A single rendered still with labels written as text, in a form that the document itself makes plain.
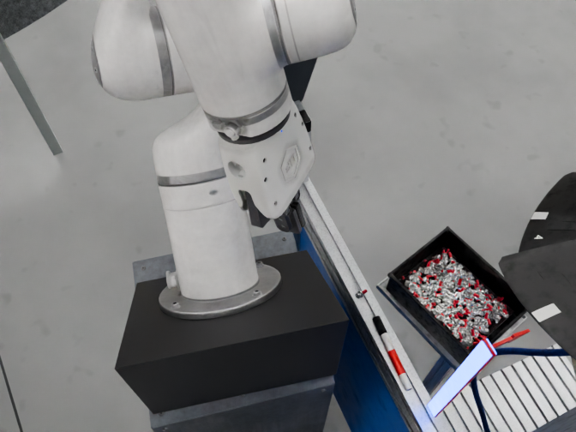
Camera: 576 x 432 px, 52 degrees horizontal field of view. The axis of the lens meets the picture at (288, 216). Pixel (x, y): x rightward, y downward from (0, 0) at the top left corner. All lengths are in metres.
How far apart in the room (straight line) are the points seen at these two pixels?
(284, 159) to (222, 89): 0.12
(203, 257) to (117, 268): 1.36
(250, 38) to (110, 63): 0.34
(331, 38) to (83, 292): 1.78
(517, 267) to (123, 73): 0.60
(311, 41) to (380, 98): 2.10
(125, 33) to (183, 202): 0.23
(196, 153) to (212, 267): 0.16
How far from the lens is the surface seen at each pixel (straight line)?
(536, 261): 0.90
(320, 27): 0.49
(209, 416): 0.99
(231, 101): 0.52
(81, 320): 2.14
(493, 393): 1.96
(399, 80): 2.68
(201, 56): 0.50
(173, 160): 0.81
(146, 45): 0.79
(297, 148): 0.61
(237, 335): 0.77
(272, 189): 0.58
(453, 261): 1.21
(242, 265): 0.86
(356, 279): 1.14
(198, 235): 0.83
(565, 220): 1.16
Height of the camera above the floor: 1.88
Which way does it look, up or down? 59 degrees down
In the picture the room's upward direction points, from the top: straight up
